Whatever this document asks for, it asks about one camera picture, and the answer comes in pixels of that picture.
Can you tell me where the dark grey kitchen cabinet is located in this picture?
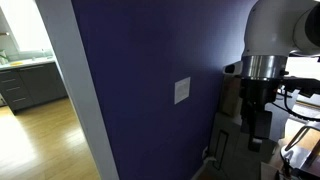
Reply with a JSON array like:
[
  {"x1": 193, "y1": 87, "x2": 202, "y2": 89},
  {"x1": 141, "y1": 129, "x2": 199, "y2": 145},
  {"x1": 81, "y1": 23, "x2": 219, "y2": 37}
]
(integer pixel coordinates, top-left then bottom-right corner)
[{"x1": 0, "y1": 62, "x2": 69, "y2": 115}]

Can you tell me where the white kitchen countertop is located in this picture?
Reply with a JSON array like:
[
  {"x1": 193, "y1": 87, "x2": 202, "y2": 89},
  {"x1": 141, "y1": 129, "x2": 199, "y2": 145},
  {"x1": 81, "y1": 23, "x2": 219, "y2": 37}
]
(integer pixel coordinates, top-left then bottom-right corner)
[{"x1": 0, "y1": 56, "x2": 57, "y2": 72}]

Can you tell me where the brown paper bag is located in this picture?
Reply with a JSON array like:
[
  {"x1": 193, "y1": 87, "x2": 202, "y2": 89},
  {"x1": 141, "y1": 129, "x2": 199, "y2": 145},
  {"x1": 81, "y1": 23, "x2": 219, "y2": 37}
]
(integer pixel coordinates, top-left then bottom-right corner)
[{"x1": 218, "y1": 73, "x2": 244, "y2": 118}]

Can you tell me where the grey storage cabinet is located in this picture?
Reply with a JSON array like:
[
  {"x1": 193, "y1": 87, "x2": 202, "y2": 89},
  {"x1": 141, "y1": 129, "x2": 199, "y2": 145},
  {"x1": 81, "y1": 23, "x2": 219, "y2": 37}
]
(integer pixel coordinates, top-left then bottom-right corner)
[{"x1": 207, "y1": 96, "x2": 296, "y2": 180}]

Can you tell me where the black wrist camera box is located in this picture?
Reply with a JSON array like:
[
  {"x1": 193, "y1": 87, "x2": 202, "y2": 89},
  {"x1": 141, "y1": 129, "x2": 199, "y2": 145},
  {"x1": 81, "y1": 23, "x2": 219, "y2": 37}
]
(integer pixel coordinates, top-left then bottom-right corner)
[{"x1": 282, "y1": 75, "x2": 320, "y2": 98}]

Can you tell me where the white door frame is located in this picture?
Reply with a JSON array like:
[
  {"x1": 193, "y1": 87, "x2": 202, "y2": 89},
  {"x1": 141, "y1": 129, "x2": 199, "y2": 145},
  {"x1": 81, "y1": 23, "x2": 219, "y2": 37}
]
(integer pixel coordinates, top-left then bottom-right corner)
[{"x1": 34, "y1": 0, "x2": 120, "y2": 180}]

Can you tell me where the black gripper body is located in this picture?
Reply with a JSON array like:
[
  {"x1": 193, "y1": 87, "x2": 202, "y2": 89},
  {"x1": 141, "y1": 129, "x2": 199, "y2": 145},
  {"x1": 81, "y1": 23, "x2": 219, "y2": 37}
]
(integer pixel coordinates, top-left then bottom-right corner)
[{"x1": 239, "y1": 77, "x2": 278, "y2": 140}]

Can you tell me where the green plant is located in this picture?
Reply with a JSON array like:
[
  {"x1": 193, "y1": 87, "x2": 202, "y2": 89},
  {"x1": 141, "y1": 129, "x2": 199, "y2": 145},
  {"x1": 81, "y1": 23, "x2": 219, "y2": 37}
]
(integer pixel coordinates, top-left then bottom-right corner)
[{"x1": 0, "y1": 49, "x2": 10, "y2": 66}]

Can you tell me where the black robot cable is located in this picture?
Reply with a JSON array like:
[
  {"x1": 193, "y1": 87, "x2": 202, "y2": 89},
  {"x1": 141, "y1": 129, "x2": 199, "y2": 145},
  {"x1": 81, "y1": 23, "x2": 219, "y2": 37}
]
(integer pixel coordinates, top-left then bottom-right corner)
[{"x1": 270, "y1": 85, "x2": 320, "y2": 123}]

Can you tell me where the white wall light switch plate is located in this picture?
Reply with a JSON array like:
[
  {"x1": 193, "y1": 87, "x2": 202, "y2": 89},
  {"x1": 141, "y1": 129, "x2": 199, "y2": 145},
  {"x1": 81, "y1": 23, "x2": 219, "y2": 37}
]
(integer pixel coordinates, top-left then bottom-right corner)
[{"x1": 174, "y1": 76, "x2": 192, "y2": 105}]

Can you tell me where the metal frame chair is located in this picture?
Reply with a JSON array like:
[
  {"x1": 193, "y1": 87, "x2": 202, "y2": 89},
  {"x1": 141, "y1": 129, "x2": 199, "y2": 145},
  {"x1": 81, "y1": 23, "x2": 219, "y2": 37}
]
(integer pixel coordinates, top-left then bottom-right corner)
[{"x1": 279, "y1": 114, "x2": 320, "y2": 180}]

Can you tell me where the white plug cord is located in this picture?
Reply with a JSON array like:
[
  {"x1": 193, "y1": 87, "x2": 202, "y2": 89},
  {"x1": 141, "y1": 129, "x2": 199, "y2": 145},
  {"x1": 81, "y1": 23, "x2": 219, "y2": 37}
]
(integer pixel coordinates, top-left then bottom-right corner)
[{"x1": 203, "y1": 155, "x2": 218, "y2": 165}]

